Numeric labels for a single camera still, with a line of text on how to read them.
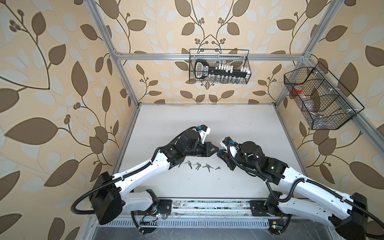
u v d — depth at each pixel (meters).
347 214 0.40
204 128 0.69
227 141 0.61
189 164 0.89
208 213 0.74
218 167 0.87
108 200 0.40
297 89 0.88
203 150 0.64
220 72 0.85
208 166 0.89
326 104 0.73
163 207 0.74
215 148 0.71
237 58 0.91
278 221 0.71
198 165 0.89
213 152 0.69
